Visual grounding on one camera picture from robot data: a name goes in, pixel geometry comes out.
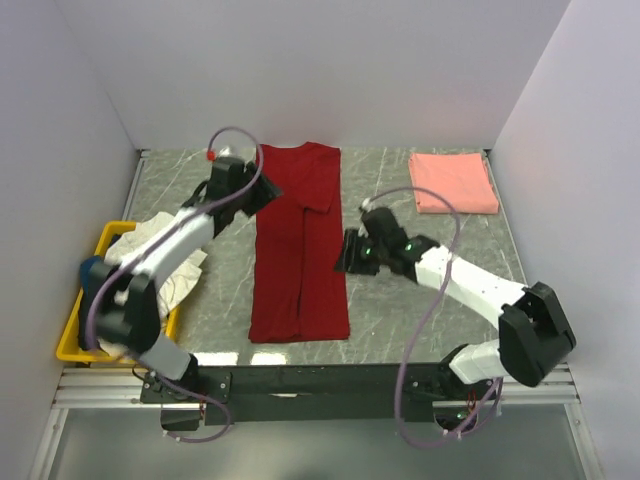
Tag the yellow plastic bin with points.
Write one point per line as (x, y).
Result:
(69, 347)

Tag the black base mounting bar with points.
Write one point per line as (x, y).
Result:
(307, 393)

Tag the black garment in bin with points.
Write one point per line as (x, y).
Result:
(83, 311)

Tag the dark blue t shirt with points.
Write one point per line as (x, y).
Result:
(85, 268)

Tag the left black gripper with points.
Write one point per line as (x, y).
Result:
(265, 193)

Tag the folded pink t shirt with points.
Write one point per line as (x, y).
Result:
(461, 179)

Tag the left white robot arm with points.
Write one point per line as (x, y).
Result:
(125, 309)

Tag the aluminium frame rail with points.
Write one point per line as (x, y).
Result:
(117, 388)

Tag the cream white t shirt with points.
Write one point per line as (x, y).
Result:
(179, 284)

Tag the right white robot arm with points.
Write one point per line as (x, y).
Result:
(534, 334)

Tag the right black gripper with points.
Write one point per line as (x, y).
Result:
(349, 261)

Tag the dark red t shirt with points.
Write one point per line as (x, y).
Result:
(298, 296)

